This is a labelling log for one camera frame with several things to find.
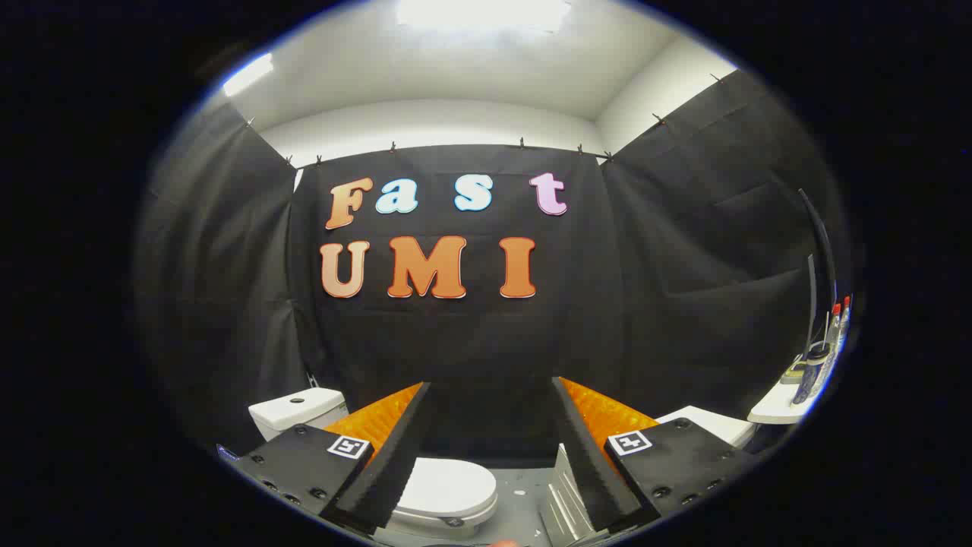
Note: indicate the dark blue bottle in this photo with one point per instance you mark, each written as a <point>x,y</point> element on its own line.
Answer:
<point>811,372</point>

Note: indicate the black backdrop cloth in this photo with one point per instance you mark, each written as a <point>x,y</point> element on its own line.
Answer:
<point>471,342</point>

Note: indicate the white toilet lid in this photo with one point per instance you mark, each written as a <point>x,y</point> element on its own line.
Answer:
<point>448,482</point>

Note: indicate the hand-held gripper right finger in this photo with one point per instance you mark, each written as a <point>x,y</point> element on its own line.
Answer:
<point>585,456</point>

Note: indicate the large ceiling light panel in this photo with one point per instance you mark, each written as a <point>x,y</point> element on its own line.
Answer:
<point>482,11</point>

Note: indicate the white washbasin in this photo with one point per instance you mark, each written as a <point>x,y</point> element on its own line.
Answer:
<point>774,410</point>

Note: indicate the grey panelled cabinet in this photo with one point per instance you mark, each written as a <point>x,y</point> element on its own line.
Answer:
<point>566,501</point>

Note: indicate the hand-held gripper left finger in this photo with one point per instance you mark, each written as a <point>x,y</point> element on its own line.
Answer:
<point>395,456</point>

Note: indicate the red capped spray bottle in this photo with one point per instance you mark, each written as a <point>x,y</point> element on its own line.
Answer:
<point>837,327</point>

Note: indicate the white ceramic toilet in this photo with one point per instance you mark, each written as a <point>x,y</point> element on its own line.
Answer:
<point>292,410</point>

